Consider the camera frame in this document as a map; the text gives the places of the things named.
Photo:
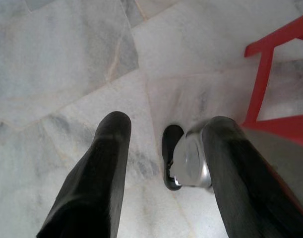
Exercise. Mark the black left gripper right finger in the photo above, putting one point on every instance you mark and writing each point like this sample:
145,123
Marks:
240,186

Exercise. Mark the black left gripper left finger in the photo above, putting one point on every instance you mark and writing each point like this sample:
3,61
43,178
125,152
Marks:
101,173

